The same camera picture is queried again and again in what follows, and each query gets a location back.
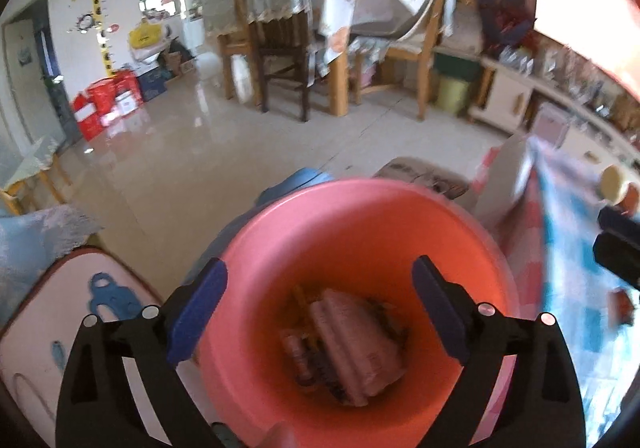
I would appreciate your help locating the light wooden chair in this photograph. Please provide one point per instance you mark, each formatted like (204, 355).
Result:
(425, 63)
(230, 43)

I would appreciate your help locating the brown patterned floor mat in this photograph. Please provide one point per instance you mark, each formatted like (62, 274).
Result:
(420, 173)

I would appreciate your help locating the white television cabinet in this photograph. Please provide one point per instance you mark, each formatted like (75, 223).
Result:
(505, 98)

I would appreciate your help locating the yellow orange snack packet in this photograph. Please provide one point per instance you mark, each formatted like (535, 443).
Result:
(301, 298)

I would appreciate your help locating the dining table with cloth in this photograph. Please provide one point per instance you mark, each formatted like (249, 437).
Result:
(337, 43)

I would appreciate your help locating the giraffe height chart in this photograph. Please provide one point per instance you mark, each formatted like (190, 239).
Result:
(100, 8)

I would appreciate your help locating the dark blue carton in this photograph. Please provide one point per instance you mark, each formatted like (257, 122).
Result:
(155, 84)

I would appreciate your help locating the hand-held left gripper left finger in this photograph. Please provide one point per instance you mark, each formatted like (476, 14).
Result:
(197, 313)

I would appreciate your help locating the light blue lace cloth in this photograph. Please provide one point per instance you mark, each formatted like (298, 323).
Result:
(30, 238)

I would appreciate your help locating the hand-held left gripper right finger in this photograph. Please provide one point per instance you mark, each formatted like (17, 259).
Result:
(440, 313)

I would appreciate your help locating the red apple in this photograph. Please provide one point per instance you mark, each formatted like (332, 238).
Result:
(633, 200)

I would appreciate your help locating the pink storage box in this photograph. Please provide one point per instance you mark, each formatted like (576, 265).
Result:
(550, 125)

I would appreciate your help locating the dark wooden chair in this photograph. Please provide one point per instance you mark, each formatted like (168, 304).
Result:
(285, 58)

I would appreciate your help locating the light blue towel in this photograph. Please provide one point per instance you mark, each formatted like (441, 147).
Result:
(450, 3)

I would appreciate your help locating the light green waste bin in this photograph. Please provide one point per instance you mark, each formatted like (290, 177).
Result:
(452, 95)

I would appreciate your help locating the small wooden table with cloth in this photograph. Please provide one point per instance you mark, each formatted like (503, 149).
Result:
(30, 163)

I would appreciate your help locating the small red wrapper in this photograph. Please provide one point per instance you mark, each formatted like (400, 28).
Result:
(622, 306)

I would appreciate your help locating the grey white packet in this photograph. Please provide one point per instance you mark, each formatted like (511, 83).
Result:
(350, 348)

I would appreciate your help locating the white plastic bag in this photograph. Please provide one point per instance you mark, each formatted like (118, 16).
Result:
(243, 78)

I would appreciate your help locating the dark flower bouquet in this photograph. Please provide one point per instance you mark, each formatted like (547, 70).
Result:
(505, 18)

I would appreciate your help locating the dark door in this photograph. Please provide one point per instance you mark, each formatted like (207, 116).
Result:
(55, 93)

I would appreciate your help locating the pink plastic stool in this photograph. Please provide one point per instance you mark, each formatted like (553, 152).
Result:
(369, 73)

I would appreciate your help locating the red gift box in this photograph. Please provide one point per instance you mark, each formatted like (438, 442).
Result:
(97, 110)
(127, 93)

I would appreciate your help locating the yellow pear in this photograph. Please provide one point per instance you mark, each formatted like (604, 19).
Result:
(615, 182)

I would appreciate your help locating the brown cardboard box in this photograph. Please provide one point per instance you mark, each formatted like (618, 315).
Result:
(181, 63)

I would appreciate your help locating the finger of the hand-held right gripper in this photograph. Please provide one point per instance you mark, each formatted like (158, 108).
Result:
(620, 258)
(622, 219)

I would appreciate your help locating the row of glass jars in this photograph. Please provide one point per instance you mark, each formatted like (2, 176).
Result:
(517, 59)

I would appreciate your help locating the yellow bag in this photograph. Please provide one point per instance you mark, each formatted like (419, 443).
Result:
(145, 35)

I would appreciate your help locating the pink plastic bin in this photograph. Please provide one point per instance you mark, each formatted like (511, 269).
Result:
(350, 228)

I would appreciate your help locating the blue white checkered tablecloth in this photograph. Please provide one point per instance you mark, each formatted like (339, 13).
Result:
(565, 253)

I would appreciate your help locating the dark green basin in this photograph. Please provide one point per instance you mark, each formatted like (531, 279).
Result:
(457, 65)

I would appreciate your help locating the red printed packet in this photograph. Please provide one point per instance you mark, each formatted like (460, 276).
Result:
(297, 358)

